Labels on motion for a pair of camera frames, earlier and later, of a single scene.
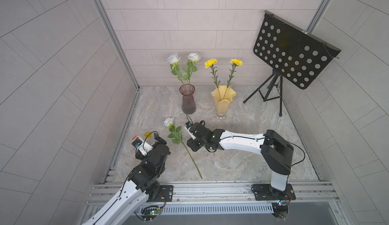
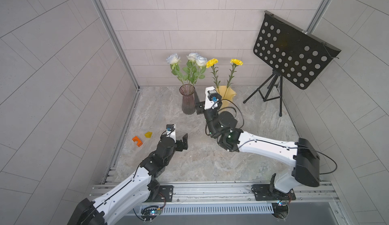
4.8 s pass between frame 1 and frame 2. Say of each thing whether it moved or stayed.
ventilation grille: stayed
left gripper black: moved
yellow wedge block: stayed
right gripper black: moved
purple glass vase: stayed
